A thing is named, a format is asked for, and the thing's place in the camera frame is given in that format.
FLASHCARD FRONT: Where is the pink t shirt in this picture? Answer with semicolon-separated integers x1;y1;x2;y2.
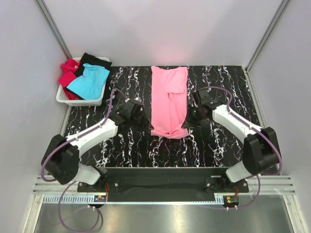
151;66;189;139

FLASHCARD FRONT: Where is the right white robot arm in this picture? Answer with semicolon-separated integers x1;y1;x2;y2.
183;87;283;193

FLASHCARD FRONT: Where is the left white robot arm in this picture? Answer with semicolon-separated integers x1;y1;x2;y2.
41;99;153;192

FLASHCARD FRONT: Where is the cyan t shirt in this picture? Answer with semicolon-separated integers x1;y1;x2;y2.
66;63;110;100

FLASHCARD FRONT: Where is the black t shirt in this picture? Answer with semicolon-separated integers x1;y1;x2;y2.
74;52;112;77

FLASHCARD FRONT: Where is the white plastic basket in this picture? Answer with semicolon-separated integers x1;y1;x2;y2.
56;53;112;106

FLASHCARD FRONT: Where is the red t shirt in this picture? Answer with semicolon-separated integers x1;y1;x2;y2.
58;58;80;100

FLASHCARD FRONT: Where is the right control board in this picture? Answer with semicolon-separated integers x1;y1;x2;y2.
225;195;239;203

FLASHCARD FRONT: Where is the control board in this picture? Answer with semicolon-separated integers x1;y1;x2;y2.
225;195;239;203
94;195;107;202

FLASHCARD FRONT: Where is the left control board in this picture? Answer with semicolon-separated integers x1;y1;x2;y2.
94;195;107;202

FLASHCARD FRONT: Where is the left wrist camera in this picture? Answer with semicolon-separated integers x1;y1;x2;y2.
134;97;142;104

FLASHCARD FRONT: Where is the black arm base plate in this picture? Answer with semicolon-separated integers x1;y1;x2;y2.
77;167;249;203

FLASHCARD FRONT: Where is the white slotted cable duct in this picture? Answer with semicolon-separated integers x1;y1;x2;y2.
43;194;105;204

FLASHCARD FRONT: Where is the aluminium frame rail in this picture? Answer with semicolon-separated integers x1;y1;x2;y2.
32;176;295;195

